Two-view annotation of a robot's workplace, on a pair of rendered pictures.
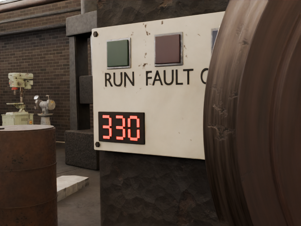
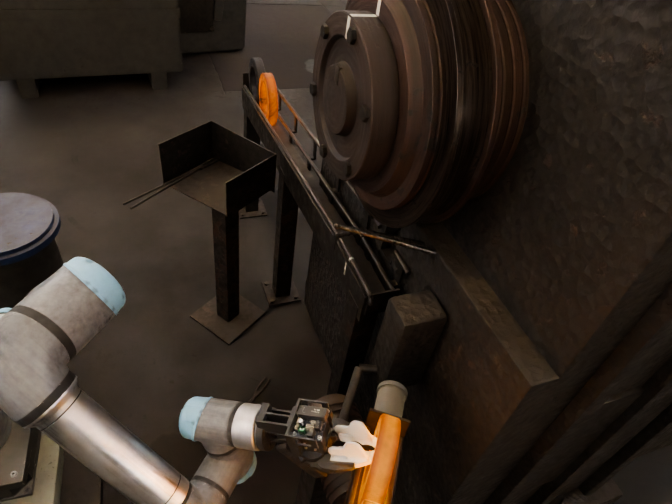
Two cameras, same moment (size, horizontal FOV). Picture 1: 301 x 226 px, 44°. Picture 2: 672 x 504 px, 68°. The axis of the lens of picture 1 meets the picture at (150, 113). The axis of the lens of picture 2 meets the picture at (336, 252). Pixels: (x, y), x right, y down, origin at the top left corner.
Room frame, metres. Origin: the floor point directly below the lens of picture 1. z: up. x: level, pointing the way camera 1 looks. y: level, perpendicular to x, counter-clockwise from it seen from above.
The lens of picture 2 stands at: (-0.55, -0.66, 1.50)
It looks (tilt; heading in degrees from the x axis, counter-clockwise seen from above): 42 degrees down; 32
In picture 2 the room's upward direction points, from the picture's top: 10 degrees clockwise
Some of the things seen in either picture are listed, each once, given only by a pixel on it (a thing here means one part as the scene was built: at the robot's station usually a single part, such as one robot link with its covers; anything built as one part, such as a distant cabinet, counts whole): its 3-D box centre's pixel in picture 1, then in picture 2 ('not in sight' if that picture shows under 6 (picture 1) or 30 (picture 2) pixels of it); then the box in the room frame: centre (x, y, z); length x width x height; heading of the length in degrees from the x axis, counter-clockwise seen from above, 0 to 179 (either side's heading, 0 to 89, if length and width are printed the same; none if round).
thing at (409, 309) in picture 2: not in sight; (406, 343); (0.11, -0.47, 0.68); 0.11 x 0.08 x 0.24; 148
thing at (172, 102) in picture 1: (172, 88); not in sight; (0.49, -0.03, 1.15); 0.26 x 0.02 x 0.18; 58
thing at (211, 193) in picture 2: not in sight; (221, 242); (0.27, 0.29, 0.36); 0.26 x 0.20 x 0.72; 93
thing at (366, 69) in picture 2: not in sight; (348, 99); (0.13, -0.21, 1.11); 0.28 x 0.06 x 0.28; 58
